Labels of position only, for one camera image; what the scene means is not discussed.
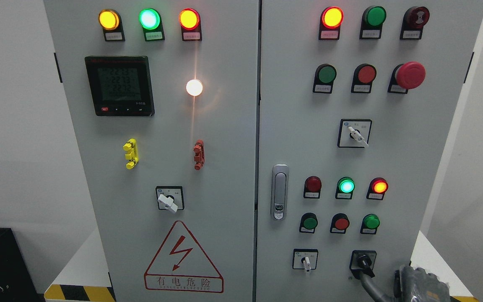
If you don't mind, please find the black knob selector switch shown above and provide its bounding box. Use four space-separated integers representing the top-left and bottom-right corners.
349 250 377 280

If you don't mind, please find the grey electrical control cabinet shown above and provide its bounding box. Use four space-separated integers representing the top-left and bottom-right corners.
44 0 483 302

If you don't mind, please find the red terminal connector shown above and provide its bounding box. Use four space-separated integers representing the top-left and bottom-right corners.
193 139 205 171

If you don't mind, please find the dark red indicator light left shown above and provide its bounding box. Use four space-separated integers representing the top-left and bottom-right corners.
303 176 322 199

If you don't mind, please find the glowing white indicator light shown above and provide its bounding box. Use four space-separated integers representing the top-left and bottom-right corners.
186 78 203 97

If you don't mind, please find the green push button lower left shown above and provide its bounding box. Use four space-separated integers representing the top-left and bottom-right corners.
299 212 318 234

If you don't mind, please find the green push button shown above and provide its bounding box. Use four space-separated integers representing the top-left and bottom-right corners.
313 64 337 94
299 212 318 234

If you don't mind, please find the lit green indicator light middle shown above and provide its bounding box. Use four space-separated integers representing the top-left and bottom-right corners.
335 177 355 200

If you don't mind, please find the lit green indicator light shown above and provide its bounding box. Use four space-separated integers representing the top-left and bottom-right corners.
139 8 165 42
335 177 355 200

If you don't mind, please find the yellow terminal connector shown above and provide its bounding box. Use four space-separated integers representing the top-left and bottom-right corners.
123 138 139 169

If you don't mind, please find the green push button upper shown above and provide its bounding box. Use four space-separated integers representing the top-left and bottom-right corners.
313 64 337 94

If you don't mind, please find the red push button lower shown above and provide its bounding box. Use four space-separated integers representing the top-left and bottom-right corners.
330 213 350 234

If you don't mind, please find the red push button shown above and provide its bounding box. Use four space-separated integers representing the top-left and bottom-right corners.
351 63 377 94
330 213 350 234

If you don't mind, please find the red electric hazard warning sticker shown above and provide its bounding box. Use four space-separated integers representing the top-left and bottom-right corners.
144 220 224 294

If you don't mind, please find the black digital power meter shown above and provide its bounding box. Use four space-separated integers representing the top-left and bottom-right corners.
84 56 155 117

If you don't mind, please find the red indicator light right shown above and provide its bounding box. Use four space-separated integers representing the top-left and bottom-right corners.
366 177 388 200

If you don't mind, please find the orange-red indicator light left door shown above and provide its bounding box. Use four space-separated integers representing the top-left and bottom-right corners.
179 8 202 41

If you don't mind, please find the red push button upper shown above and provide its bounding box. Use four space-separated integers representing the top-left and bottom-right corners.
351 63 377 94

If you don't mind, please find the green illuminated button lower right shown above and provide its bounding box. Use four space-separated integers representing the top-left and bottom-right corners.
360 214 381 234

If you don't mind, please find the red-orange indicator light right door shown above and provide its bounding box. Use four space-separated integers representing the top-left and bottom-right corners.
318 6 344 40

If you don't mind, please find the red emergency stop mushroom button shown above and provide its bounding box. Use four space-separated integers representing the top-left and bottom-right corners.
387 61 426 94

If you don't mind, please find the yellow indicator light top left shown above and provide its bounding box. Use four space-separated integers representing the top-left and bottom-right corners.
98 8 126 42

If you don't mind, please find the dark green indicator light top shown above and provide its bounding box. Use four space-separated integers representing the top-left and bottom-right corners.
360 6 387 39

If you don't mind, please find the red black buzzer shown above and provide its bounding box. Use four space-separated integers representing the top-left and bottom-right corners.
400 6 430 40

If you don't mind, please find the silver cabinet door handle lock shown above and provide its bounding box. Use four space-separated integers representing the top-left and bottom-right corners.
271 164 289 221

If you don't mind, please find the white-handle selector switch left door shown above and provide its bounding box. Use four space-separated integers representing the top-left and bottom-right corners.
156 186 184 213

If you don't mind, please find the white-handle selector switch upper right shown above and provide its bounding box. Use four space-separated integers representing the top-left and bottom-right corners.
337 119 372 148

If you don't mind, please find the white-handle selector switch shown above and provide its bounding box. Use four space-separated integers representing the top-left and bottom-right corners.
292 248 319 273
337 119 372 148

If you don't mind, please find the white-handle selector switch lower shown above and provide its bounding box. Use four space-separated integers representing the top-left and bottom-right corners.
292 248 319 273

